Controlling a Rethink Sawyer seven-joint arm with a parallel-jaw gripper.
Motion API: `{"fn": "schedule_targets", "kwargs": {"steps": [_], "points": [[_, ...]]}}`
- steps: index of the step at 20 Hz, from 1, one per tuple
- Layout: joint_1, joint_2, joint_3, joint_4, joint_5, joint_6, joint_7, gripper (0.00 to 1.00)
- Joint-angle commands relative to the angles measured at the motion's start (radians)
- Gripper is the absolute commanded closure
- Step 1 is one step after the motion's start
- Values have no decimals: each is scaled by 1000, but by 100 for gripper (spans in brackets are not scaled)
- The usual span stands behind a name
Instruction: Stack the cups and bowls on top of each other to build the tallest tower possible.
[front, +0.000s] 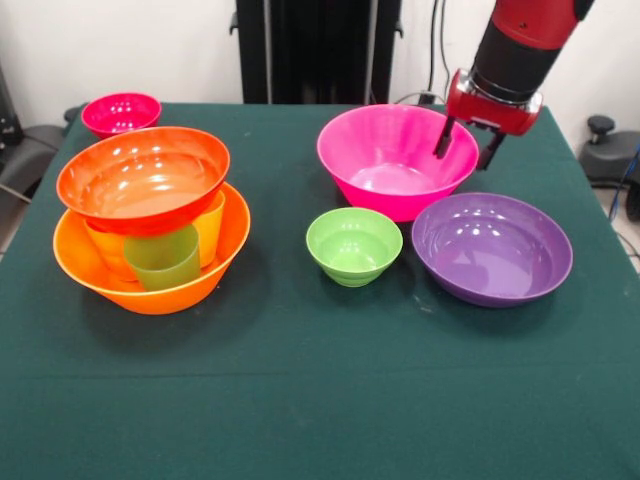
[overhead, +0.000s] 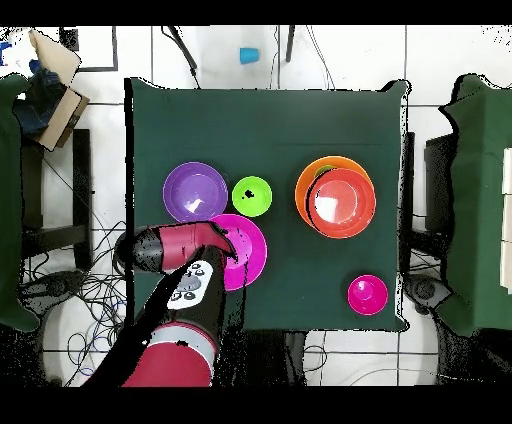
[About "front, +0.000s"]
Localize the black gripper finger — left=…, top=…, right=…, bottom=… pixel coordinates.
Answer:
left=433, top=114, right=457, bottom=160
left=477, top=127, right=506, bottom=172

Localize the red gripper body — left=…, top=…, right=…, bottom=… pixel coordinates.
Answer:
left=446, top=69, right=544, bottom=137

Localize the large pink bowl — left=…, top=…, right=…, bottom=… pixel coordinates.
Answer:
left=316, top=103, right=480, bottom=223

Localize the yellow cup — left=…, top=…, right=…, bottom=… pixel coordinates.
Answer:
left=192, top=189, right=226, bottom=268

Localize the wide red bowl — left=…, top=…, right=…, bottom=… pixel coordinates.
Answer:
left=55, top=126, right=231, bottom=236

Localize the green cup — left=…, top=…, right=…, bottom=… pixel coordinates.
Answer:
left=123, top=224, right=202, bottom=292

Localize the small crimson bowl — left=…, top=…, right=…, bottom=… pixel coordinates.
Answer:
left=81, top=91, right=162, bottom=140

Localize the large orange bowl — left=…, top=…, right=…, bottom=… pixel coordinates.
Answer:
left=52, top=182, right=252, bottom=316

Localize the orange cup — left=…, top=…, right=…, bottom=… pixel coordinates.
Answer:
left=84, top=219, right=139, bottom=282

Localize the wide purple bowl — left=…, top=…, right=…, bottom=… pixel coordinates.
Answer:
left=411, top=192, right=574, bottom=308

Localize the black floor device with knob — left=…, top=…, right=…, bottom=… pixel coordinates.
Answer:
left=578, top=115, right=640, bottom=189

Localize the small green bowl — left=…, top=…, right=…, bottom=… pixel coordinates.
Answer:
left=305, top=206, right=404, bottom=289

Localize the dark green table cloth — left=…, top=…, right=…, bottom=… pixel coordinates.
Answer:
left=0, top=102, right=640, bottom=480

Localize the black chair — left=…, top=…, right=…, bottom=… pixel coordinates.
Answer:
left=0, top=64, right=66, bottom=199

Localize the black hanging cable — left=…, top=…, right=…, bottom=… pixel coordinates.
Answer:
left=399, top=0, right=451, bottom=105

